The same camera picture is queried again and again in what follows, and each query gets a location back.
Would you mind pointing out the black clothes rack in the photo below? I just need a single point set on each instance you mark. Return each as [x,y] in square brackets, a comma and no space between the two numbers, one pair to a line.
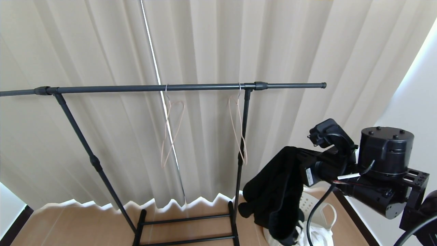
[136,88]

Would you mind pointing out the pink clothes hanger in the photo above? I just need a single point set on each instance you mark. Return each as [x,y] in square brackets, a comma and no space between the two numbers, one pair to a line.
[166,136]
[233,126]

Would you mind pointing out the white garment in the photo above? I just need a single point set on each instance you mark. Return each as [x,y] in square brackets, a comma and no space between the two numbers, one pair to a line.
[321,235]

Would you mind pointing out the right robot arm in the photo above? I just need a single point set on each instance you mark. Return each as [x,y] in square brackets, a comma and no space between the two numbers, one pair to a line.
[385,150]

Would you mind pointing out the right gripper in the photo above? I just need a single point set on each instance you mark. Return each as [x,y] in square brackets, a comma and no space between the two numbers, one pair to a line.
[324,171]

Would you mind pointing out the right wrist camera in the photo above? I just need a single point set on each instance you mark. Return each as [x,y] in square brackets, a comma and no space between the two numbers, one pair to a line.
[324,131]

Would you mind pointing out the black shorts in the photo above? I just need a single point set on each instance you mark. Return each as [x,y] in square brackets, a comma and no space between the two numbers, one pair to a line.
[276,191]

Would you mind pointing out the white laundry basket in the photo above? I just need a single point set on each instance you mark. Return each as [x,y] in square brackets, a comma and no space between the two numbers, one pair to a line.
[319,208]

